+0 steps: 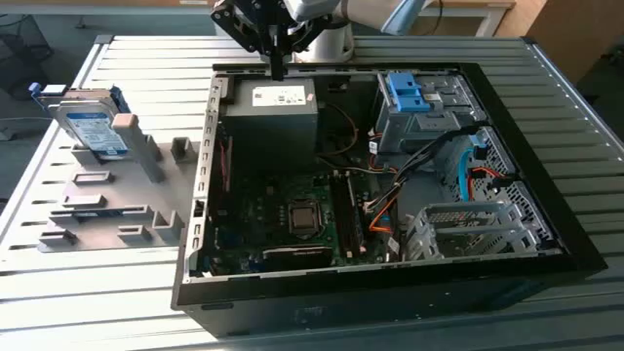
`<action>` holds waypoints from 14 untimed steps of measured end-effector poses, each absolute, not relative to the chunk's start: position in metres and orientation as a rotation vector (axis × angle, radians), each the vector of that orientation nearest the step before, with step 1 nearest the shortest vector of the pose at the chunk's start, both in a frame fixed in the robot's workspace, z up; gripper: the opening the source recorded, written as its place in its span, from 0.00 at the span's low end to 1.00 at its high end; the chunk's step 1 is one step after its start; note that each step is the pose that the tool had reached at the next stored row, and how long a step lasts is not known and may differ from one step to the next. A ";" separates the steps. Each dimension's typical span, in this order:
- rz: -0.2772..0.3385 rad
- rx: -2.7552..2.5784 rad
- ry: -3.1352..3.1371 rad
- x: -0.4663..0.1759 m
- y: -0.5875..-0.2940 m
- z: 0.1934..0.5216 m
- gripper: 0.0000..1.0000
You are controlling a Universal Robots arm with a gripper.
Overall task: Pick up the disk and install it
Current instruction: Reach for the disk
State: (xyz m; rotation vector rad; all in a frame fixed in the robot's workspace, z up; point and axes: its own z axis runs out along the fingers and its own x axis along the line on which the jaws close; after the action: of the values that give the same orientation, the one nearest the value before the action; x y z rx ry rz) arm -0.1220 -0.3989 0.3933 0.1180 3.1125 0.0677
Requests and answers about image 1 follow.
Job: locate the grey power supply unit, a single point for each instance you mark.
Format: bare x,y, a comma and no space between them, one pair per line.
272,124

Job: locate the grey floor box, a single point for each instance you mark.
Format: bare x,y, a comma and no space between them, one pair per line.
4,133

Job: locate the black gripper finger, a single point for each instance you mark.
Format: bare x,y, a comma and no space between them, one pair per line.
239,29
302,36

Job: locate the metal disk bay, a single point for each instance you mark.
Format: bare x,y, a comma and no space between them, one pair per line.
468,206

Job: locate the white frame wooden desk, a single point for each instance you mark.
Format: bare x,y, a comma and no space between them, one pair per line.
487,22

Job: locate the black open PC case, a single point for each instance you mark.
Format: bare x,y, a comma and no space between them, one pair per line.
342,303

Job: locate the green motherboard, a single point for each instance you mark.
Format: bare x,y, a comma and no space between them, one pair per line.
254,219

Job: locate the black mesh waste basket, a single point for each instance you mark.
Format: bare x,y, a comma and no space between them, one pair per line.
24,73

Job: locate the brown wooden cabinet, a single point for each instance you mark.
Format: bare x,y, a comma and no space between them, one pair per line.
560,33

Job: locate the hard disk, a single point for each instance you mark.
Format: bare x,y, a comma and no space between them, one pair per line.
92,131

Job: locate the black graphics card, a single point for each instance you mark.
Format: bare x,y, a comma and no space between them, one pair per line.
298,256

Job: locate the grey parts rack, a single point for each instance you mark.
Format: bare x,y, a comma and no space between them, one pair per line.
116,190

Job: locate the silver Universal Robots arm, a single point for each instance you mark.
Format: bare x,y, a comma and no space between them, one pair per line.
331,44

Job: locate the CPU socket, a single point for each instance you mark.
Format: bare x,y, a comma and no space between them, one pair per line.
304,231

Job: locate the RAM stick with label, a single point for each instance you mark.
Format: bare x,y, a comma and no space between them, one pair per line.
92,213

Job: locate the blue plastic drive latch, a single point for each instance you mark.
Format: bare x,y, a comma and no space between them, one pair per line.
407,104

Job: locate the silver CPU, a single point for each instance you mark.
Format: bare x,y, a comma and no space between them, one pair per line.
303,218

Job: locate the grey metal drive cage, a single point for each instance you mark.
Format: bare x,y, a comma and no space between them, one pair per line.
428,124

